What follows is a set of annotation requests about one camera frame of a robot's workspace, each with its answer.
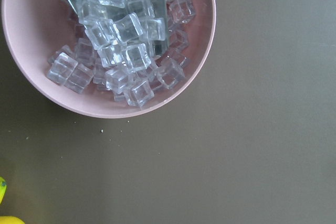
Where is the yellow lemon upper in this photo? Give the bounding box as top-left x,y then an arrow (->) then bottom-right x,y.
0,177 -> 7,204

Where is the yellow lemon lower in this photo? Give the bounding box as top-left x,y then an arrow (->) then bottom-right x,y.
0,216 -> 25,224

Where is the yellow lemon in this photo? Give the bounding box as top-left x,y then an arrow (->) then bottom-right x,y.
0,216 -> 25,224
0,177 -> 7,204

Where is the pink bowl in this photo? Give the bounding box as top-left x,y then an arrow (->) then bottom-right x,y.
2,0 -> 216,119

